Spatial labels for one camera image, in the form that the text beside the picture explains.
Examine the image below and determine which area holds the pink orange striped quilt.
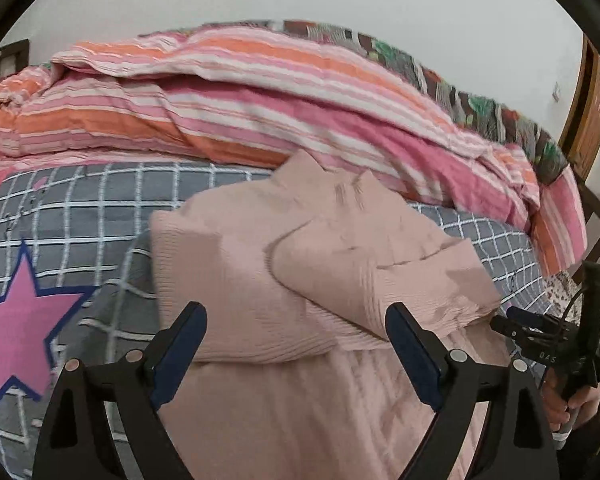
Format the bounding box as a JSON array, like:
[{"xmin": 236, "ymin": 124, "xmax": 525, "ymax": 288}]
[{"xmin": 0, "ymin": 26, "xmax": 588, "ymax": 277}]

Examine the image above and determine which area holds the floral printed cloth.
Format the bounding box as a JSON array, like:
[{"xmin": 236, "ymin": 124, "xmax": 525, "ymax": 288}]
[{"xmin": 542, "ymin": 270, "xmax": 583, "ymax": 323}]

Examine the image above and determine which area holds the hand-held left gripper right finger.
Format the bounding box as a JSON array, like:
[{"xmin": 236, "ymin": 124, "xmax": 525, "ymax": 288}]
[{"xmin": 384, "ymin": 302, "xmax": 561, "ymax": 480}]

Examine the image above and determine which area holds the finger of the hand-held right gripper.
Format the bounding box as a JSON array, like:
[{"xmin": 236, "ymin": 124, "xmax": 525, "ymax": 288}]
[{"xmin": 489, "ymin": 306, "xmax": 547, "ymax": 347}]

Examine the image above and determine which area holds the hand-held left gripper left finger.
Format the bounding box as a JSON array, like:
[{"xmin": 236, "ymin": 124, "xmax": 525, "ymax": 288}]
[{"xmin": 32, "ymin": 301, "xmax": 208, "ymax": 480}]

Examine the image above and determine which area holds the dark wooden slatted bed end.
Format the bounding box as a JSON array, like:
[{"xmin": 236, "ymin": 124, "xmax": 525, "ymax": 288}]
[{"xmin": 572, "ymin": 179, "xmax": 600, "ymax": 288}]

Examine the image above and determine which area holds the grey checked bedsheet with stars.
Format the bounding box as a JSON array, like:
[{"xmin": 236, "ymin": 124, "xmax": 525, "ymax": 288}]
[{"xmin": 0, "ymin": 161, "xmax": 568, "ymax": 480}]

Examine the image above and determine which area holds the wooden door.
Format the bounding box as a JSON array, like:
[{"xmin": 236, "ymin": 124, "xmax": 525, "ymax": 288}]
[{"xmin": 559, "ymin": 34, "xmax": 600, "ymax": 182}]

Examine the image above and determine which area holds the person's right forearm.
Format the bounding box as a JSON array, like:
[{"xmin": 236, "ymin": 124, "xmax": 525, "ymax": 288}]
[{"xmin": 554, "ymin": 416, "xmax": 600, "ymax": 480}]

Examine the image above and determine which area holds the multicolour patchwork blanket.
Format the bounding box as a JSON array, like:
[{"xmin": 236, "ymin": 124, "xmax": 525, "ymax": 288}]
[{"xmin": 200, "ymin": 19, "xmax": 570, "ymax": 186}]

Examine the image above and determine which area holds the person's right hand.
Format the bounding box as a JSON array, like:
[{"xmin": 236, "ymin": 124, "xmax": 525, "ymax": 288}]
[{"xmin": 541, "ymin": 374, "xmax": 600, "ymax": 442}]

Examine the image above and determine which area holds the pink knitted sweater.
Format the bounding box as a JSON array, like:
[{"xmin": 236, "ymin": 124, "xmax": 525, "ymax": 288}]
[{"xmin": 149, "ymin": 149, "xmax": 512, "ymax": 480}]

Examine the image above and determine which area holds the dark wooden bed headboard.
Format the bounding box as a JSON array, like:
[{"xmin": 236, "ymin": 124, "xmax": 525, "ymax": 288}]
[{"xmin": 0, "ymin": 38, "xmax": 31, "ymax": 81}]

